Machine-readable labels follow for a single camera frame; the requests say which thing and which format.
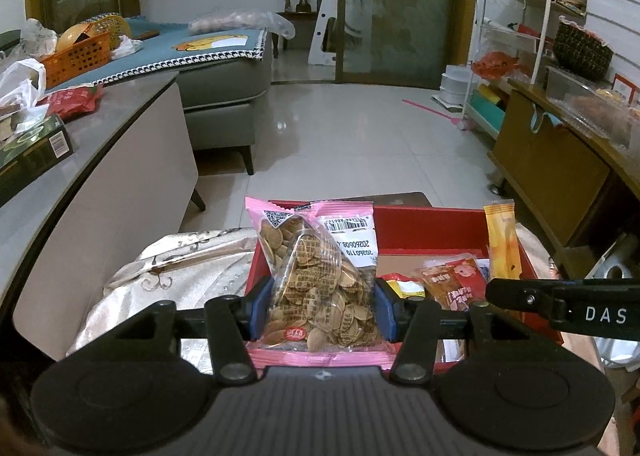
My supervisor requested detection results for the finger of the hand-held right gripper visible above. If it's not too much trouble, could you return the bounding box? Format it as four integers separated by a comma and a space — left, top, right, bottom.
485, 277, 567, 320

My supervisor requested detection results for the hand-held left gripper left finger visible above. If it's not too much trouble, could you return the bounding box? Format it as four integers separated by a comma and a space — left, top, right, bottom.
60, 277, 275, 384

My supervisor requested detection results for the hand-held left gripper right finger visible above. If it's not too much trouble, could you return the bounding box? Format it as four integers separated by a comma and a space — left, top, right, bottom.
374, 280, 583, 384

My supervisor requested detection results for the orange stick packet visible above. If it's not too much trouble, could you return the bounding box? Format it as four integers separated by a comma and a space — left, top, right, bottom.
482, 203, 523, 282

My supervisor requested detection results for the pink seed packet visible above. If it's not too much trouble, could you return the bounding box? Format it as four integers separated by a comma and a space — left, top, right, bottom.
244, 196, 398, 372

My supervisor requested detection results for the red blue snack packet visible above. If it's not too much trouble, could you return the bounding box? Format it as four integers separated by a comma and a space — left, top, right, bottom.
417, 258, 488, 317

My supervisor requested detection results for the red box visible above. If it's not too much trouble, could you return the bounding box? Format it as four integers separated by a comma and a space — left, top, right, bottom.
245, 206, 563, 367

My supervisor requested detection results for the yellow packet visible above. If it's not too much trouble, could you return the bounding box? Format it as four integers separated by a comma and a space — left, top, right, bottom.
382, 273, 426, 299

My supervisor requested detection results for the brown flat board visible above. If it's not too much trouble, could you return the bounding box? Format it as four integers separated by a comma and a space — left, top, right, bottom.
270, 192, 433, 210

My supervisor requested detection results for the grey coffee table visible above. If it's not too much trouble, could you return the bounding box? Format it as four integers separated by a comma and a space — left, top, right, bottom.
0, 71, 208, 362

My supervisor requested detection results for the teal storage box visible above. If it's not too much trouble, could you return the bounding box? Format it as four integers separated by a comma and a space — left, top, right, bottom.
472, 98, 507, 131

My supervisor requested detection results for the clear plastic container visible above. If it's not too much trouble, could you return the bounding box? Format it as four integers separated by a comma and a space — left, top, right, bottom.
545, 66, 640, 147

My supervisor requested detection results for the pink fly swatter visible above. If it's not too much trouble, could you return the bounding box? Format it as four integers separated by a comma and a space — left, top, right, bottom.
402, 98, 468, 130

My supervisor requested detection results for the yellow roll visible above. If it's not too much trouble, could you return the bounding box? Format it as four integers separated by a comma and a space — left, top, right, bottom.
477, 85, 508, 104

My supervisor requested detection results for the white stacked container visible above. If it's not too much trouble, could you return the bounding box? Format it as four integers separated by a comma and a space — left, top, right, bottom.
440, 63, 473, 109

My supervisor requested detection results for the grey sofa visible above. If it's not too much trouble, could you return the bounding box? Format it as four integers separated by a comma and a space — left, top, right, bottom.
95, 16, 273, 177

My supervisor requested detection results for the red white card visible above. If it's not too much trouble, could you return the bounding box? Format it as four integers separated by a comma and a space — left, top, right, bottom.
612, 73, 640, 108

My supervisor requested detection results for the orange red bag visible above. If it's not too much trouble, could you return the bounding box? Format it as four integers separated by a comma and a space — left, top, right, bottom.
470, 50, 526, 82

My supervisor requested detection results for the dark woven basket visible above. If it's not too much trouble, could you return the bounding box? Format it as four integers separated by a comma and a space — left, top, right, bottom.
552, 16, 615, 82

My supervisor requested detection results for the blue sofa cover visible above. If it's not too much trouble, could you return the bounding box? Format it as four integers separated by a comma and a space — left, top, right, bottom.
92, 21, 268, 87

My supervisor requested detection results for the dark green box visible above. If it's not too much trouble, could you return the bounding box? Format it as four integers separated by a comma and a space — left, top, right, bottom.
0, 113, 76, 207

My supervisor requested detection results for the clear bag of goods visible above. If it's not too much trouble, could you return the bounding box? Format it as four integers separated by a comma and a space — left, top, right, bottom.
187, 8, 296, 40

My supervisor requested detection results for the white crumpled tissue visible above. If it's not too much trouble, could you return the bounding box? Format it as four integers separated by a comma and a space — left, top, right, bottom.
110, 36, 143, 60

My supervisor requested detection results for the glass sliding door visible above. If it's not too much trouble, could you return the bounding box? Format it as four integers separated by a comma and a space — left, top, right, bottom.
335, 0, 481, 89

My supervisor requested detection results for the white perforated board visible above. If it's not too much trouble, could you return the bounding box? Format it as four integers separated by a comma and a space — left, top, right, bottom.
307, 0, 391, 69

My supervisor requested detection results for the orange plastic basket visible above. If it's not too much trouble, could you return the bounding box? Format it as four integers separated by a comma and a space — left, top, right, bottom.
37, 31, 113, 89

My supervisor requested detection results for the yellow woven basket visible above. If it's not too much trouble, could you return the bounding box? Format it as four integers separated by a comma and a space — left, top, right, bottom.
92, 13, 132, 49

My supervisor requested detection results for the yellow round object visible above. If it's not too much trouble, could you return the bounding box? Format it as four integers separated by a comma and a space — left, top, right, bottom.
55, 23, 96, 53

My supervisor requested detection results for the white plastic bag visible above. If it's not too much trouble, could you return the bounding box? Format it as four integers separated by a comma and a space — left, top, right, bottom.
0, 58, 48, 122

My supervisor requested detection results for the clear crumpled plastic bag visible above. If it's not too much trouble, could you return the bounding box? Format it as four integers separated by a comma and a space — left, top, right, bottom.
20, 18, 58, 55

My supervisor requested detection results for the white wire rack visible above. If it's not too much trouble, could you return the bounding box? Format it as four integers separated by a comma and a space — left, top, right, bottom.
462, 0, 591, 137

